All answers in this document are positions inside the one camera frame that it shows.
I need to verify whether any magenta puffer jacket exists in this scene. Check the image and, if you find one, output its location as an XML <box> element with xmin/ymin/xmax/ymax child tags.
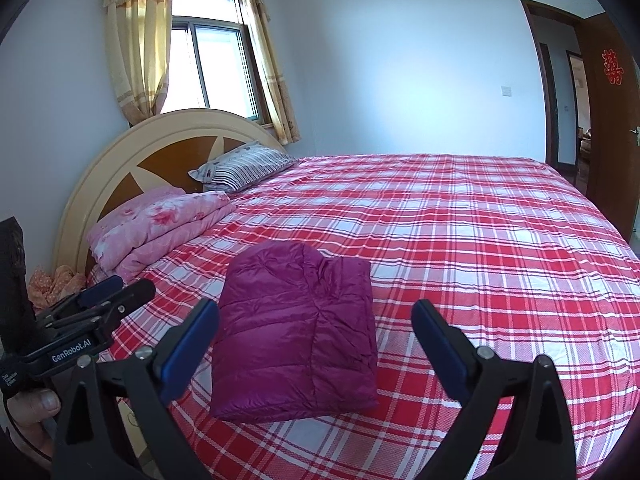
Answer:
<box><xmin>210</xmin><ymin>240</ymin><xmax>381</xmax><ymax>423</ymax></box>

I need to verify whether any bed with red plaid sheet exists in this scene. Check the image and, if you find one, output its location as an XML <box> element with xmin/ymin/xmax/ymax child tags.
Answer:
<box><xmin>85</xmin><ymin>152</ymin><xmax>640</xmax><ymax>480</ymax></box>

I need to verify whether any striped pillow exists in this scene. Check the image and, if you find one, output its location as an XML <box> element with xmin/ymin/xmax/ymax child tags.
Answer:
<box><xmin>188</xmin><ymin>141</ymin><xmax>297</xmax><ymax>194</ymax></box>

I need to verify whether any brown wooden door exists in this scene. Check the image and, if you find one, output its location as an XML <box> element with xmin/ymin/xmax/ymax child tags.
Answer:
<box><xmin>575</xmin><ymin>10</ymin><xmax>640</xmax><ymax>244</ymax></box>

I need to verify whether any window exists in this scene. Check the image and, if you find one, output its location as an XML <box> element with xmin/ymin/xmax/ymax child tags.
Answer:
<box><xmin>160</xmin><ymin>0</ymin><xmax>272</xmax><ymax>127</ymax></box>

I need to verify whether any cream and brown headboard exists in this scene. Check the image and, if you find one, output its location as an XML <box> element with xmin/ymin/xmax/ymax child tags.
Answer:
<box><xmin>52</xmin><ymin>108</ymin><xmax>287</xmax><ymax>282</ymax></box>

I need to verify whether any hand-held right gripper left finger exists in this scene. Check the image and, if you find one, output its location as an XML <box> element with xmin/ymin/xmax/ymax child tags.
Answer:
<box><xmin>52</xmin><ymin>299</ymin><xmax>221</xmax><ymax>480</ymax></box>

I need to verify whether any narrow yellow curtain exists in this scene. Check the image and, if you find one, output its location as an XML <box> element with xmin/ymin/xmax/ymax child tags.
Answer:
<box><xmin>237</xmin><ymin>0</ymin><xmax>302</xmax><ymax>145</ymax></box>

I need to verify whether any brown door frame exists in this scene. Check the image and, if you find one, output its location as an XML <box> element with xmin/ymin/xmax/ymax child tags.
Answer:
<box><xmin>520</xmin><ymin>0</ymin><xmax>607</xmax><ymax>167</ymax></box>

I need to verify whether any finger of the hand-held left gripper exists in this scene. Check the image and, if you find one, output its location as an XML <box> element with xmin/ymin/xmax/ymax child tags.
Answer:
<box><xmin>37</xmin><ymin>275</ymin><xmax>124</xmax><ymax>322</ymax></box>
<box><xmin>50</xmin><ymin>279</ymin><xmax>157</xmax><ymax>335</ymax></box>

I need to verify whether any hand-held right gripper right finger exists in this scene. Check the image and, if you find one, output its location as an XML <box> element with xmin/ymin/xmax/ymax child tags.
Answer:
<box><xmin>411</xmin><ymin>300</ymin><xmax>578</xmax><ymax>480</ymax></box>

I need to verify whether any person's left hand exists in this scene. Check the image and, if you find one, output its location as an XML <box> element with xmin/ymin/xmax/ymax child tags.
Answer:
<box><xmin>4</xmin><ymin>388</ymin><xmax>62</xmax><ymax>462</ymax></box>

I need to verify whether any wide yellow curtain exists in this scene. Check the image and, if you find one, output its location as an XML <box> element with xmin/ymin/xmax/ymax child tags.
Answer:
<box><xmin>103</xmin><ymin>0</ymin><xmax>177</xmax><ymax>127</ymax></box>

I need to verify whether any pink floral folded quilt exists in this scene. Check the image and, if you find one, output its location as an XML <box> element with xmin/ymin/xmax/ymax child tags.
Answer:
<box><xmin>86</xmin><ymin>186</ymin><xmax>237</xmax><ymax>284</ymax></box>

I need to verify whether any red paper door decoration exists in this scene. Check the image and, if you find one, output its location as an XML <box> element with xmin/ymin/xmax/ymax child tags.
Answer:
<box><xmin>602</xmin><ymin>48</ymin><xmax>625</xmax><ymax>86</ymax></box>

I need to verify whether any orange floral cloth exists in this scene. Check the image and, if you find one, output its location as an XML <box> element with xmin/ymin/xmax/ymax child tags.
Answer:
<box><xmin>27</xmin><ymin>265</ymin><xmax>87</xmax><ymax>312</ymax></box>

